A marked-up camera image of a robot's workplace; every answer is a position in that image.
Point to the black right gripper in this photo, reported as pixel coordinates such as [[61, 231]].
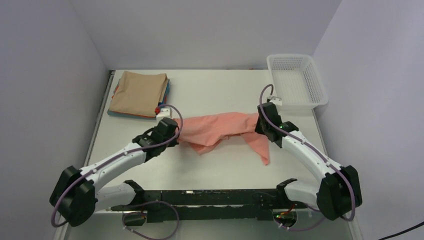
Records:
[[258, 128]]

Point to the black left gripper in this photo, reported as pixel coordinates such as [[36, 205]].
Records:
[[173, 143]]

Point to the pink t shirt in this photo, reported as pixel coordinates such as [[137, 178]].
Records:
[[204, 133]]

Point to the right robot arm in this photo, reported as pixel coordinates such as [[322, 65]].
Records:
[[339, 190]]

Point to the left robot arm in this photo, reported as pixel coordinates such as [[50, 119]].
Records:
[[79, 193]]

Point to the blue folded t shirt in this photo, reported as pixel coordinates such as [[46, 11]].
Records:
[[162, 101]]

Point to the beige folded t shirt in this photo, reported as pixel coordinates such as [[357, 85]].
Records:
[[153, 83]]

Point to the white plastic basket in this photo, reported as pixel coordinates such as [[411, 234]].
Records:
[[296, 81]]

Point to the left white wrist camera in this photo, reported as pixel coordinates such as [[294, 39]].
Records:
[[163, 112]]

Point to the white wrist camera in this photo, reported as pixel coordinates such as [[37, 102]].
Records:
[[163, 112], [275, 100]]

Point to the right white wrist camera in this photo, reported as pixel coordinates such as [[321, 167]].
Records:
[[275, 100]]

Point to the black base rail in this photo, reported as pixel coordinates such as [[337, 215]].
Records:
[[158, 206]]

